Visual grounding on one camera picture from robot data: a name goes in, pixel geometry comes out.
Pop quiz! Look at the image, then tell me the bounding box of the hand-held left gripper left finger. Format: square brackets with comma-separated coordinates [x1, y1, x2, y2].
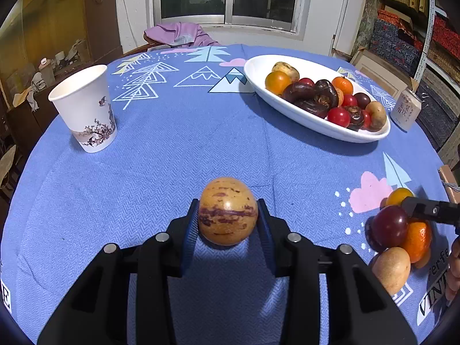
[38, 199, 200, 345]

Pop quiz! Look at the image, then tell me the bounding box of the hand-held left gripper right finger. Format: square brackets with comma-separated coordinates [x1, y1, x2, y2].
[258, 198, 418, 345]

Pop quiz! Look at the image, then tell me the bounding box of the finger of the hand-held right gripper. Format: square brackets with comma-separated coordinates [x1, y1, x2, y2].
[400, 196, 460, 227]

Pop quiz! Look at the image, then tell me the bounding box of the yellow-orange tomato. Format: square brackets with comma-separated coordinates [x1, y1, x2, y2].
[385, 187, 414, 207]

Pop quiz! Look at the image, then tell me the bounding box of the large orange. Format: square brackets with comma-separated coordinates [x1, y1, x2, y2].
[400, 219, 432, 264]

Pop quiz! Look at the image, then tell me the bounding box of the dark purple plum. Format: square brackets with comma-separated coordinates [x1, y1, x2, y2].
[370, 205, 409, 248]
[353, 92, 371, 110]

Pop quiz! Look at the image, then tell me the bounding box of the purple-streaked tan fruit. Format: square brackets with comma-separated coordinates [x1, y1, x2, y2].
[198, 177, 259, 247]

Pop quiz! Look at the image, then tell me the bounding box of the small mandarin with green stem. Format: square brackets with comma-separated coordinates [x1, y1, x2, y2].
[331, 76, 354, 96]

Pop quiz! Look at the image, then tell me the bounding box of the orange tomato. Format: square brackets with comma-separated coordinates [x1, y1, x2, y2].
[265, 71, 292, 95]

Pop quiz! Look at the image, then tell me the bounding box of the white oval plate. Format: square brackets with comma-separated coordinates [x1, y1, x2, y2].
[243, 55, 391, 143]

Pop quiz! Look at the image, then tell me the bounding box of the person's right hand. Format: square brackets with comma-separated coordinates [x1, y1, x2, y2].
[445, 237, 460, 306]

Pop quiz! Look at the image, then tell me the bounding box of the blue printed tablecloth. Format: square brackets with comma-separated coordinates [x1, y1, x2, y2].
[7, 43, 460, 345]

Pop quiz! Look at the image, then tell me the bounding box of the white beverage can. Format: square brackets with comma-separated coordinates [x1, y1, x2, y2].
[390, 87, 423, 132]

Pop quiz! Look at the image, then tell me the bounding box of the white metal shelf rack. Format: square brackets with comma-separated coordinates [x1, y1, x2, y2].
[413, 0, 460, 173]

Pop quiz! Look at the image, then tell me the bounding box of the stack of patterned boxes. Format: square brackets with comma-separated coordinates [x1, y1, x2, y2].
[370, 9, 425, 76]

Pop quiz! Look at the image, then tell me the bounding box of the floral paper cup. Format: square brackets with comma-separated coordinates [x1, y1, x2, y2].
[48, 65, 118, 153]

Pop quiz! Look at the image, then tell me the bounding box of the mottled green panel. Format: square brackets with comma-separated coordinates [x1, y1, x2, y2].
[354, 0, 382, 53]

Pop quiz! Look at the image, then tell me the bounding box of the white leaning board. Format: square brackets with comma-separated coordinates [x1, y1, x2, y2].
[332, 0, 356, 56]

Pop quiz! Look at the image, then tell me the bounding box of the wooden chair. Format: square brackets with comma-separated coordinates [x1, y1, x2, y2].
[120, 30, 164, 58]

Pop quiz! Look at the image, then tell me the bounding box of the purple garment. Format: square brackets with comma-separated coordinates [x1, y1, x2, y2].
[144, 22, 221, 48]

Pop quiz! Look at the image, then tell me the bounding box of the wooden glass cabinet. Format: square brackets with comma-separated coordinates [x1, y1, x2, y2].
[0, 0, 123, 116]

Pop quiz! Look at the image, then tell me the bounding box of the wooden picture frame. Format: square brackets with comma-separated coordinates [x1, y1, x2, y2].
[350, 48, 419, 90]

